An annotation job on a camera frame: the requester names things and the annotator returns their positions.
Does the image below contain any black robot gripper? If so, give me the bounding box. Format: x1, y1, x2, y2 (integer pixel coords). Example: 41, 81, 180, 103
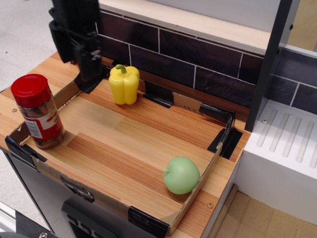
49, 0, 102, 87

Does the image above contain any red-lidded spice bottle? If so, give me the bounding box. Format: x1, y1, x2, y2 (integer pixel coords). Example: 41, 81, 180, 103
10, 74, 64, 149

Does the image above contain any yellow toy bell pepper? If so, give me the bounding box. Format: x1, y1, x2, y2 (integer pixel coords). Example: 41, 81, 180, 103
108, 64, 140, 105

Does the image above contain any light wooden shelf board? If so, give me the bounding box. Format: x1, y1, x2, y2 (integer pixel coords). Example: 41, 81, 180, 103
99, 0, 270, 55

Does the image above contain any green toy apple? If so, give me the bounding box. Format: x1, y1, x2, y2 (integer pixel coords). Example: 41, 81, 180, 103
163, 156, 200, 195

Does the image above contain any white toy sink drainboard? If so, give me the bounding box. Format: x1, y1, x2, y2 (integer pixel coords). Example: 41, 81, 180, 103
235, 100, 317, 225

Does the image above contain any black shelf upright post right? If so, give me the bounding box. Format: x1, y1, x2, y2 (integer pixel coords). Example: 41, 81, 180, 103
245, 0, 292, 132

